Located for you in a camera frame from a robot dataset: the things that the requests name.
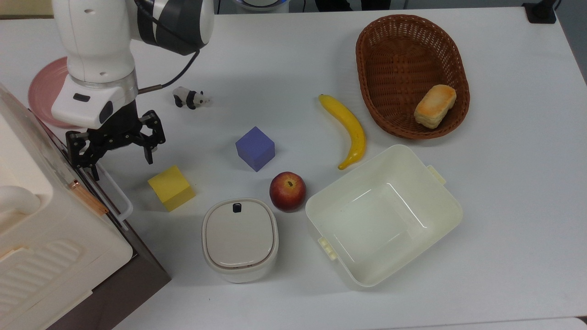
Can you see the yellow foam cube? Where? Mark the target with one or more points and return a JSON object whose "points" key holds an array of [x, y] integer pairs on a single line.
{"points": [[170, 188]]}

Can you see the dark brown drawer housing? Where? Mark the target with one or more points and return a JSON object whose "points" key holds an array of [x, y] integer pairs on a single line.
{"points": [[114, 302]]}

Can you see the panda figurine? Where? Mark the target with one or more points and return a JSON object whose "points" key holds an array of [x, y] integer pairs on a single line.
{"points": [[188, 97]]}

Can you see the pink plate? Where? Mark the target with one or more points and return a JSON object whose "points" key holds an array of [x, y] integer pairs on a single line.
{"points": [[43, 96]]}

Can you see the brown wicker basket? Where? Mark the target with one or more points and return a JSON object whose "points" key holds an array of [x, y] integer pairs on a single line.
{"points": [[399, 59]]}

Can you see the purple foam cube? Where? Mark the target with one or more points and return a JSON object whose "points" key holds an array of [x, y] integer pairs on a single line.
{"points": [[254, 149]]}

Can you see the black stand base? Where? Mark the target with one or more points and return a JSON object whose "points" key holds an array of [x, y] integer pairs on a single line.
{"points": [[541, 13]]}

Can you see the toasted bread loaf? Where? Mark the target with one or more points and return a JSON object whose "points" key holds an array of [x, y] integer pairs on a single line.
{"points": [[434, 106]]}

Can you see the small cream lidded bin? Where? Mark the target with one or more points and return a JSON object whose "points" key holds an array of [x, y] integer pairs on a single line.
{"points": [[239, 236]]}

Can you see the tan wooden furniture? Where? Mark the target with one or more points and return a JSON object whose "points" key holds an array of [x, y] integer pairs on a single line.
{"points": [[23, 7]]}

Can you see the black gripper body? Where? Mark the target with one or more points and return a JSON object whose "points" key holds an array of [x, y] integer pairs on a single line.
{"points": [[121, 130]]}

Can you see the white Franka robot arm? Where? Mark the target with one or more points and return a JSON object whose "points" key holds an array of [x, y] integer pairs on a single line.
{"points": [[101, 41]]}

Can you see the cream toy cabinet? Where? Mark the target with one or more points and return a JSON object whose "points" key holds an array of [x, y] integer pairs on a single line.
{"points": [[46, 229]]}

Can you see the yellow banana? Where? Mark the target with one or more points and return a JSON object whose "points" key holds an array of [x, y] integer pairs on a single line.
{"points": [[351, 123]]}

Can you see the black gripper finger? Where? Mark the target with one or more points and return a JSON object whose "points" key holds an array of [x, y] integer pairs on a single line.
{"points": [[80, 149], [156, 133]]}

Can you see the red apple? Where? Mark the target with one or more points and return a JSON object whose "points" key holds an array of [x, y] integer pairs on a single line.
{"points": [[287, 191]]}

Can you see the cream plastic tub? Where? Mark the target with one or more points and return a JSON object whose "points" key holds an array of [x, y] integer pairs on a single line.
{"points": [[385, 215]]}

